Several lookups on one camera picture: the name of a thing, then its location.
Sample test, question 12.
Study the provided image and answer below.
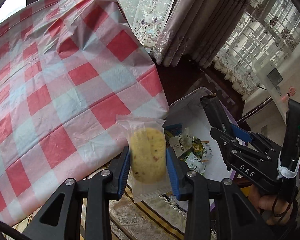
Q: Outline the white cream cracker packet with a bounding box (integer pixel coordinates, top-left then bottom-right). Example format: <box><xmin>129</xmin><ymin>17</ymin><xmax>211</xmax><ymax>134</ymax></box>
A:
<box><xmin>168</xmin><ymin>127</ymin><xmax>192</xmax><ymax>158</ymax></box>

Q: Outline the clear yellow cake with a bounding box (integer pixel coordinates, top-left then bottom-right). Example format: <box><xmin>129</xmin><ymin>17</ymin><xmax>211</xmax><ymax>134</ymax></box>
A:
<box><xmin>116</xmin><ymin>115</ymin><xmax>171</xmax><ymax>203</ymax></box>

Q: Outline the green garlic pea packet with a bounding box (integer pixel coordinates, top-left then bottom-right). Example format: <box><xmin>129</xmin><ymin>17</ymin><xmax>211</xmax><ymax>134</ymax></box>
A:
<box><xmin>192</xmin><ymin>137</ymin><xmax>212</xmax><ymax>162</ymax></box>

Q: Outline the person right hand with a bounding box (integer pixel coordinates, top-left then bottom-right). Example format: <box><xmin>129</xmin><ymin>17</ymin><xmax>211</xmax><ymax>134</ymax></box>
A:
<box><xmin>248</xmin><ymin>184</ymin><xmax>296</xmax><ymax>225</ymax></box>

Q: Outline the white purple storage box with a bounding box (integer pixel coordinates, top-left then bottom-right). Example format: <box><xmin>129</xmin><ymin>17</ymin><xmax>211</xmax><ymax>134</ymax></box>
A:
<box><xmin>165</xmin><ymin>87</ymin><xmax>236</xmax><ymax>181</ymax></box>

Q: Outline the striped plush sofa cover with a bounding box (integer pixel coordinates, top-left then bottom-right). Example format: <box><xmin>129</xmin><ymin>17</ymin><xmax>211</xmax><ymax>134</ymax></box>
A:
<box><xmin>12</xmin><ymin>164</ymin><xmax>216</xmax><ymax>240</ymax></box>

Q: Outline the red white checkered tablecloth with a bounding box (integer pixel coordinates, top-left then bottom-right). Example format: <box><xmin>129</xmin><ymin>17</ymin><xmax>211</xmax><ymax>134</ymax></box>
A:
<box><xmin>0</xmin><ymin>0</ymin><xmax>168</xmax><ymax>225</ymax></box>

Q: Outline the white lace curtain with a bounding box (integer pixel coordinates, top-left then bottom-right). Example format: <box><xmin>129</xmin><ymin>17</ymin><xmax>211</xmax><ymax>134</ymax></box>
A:
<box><xmin>119</xmin><ymin>0</ymin><xmax>300</xmax><ymax>100</ymax></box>

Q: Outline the pink curtain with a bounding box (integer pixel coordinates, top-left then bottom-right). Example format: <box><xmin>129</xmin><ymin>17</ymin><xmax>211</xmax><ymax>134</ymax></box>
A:
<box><xmin>152</xmin><ymin>0</ymin><xmax>251</xmax><ymax>68</ymax></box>

